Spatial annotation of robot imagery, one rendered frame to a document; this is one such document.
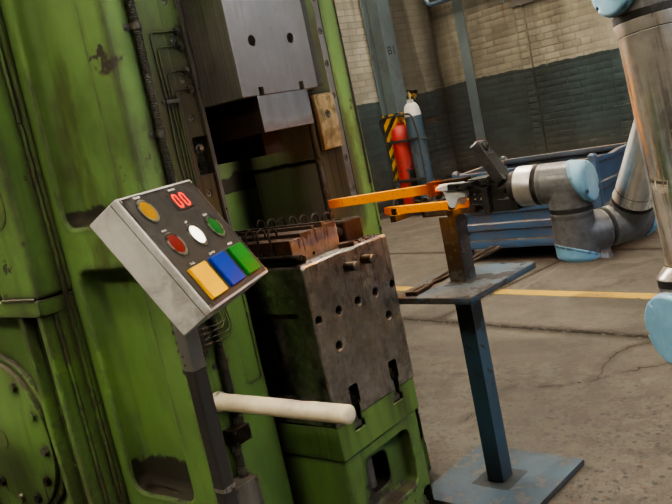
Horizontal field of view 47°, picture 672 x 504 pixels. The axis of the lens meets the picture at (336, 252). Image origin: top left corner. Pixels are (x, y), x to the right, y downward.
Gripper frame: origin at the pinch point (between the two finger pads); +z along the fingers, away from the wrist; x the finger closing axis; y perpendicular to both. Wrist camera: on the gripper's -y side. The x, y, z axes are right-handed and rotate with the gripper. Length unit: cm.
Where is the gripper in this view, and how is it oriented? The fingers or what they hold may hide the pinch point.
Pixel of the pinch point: (441, 185)
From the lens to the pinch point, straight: 189.9
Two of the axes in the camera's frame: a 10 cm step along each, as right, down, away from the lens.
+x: 6.2, -2.4, 7.5
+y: 1.8, 9.7, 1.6
